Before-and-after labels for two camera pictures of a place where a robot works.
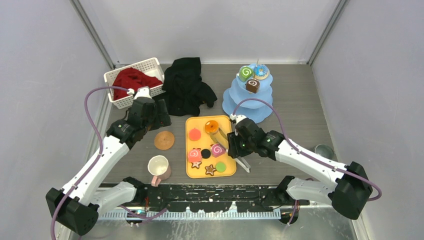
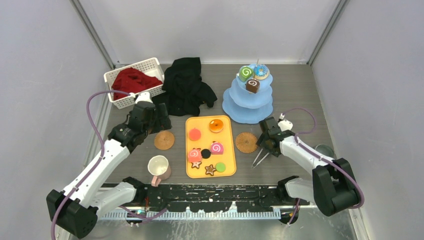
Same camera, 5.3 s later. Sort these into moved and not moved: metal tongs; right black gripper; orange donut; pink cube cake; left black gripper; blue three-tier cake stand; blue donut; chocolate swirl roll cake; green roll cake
Moved: orange donut; right black gripper; metal tongs
Not moved: chocolate swirl roll cake; left black gripper; green roll cake; blue three-tier cake stand; blue donut; pink cube cake
